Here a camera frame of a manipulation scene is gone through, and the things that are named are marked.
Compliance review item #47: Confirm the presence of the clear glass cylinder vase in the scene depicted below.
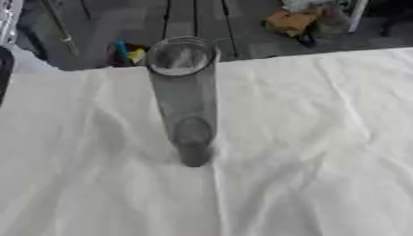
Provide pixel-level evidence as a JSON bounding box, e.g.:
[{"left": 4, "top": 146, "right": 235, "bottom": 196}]
[{"left": 145, "top": 35, "right": 223, "bottom": 168}]

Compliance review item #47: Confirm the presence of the black tripod leg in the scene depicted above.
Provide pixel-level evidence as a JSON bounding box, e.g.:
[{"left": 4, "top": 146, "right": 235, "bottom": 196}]
[
  {"left": 161, "top": 0, "right": 173, "bottom": 40},
  {"left": 219, "top": 0, "right": 241, "bottom": 60},
  {"left": 192, "top": 0, "right": 200, "bottom": 38}
]

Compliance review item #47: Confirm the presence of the dark bag with colourful items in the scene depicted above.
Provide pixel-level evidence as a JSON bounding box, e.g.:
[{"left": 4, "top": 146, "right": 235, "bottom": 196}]
[{"left": 104, "top": 40, "right": 152, "bottom": 68}]

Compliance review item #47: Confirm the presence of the orange bag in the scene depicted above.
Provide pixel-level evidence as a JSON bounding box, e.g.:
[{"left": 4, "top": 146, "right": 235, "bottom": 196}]
[{"left": 261, "top": 7, "right": 325, "bottom": 38}]

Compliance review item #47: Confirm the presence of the green pole with white band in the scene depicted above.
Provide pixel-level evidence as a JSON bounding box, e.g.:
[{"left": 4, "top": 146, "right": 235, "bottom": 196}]
[{"left": 40, "top": 0, "right": 81, "bottom": 57}]

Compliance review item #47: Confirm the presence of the black rounded object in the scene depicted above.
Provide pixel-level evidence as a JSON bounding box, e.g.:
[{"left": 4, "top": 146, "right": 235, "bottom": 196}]
[{"left": 0, "top": 46, "right": 17, "bottom": 106}]

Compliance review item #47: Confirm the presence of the white post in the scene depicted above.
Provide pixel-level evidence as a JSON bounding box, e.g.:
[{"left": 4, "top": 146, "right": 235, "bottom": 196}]
[{"left": 347, "top": 0, "right": 372, "bottom": 33}]

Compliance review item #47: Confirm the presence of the silver metal frame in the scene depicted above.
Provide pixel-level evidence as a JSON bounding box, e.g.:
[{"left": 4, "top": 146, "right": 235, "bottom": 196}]
[{"left": 0, "top": 0, "right": 25, "bottom": 47}]

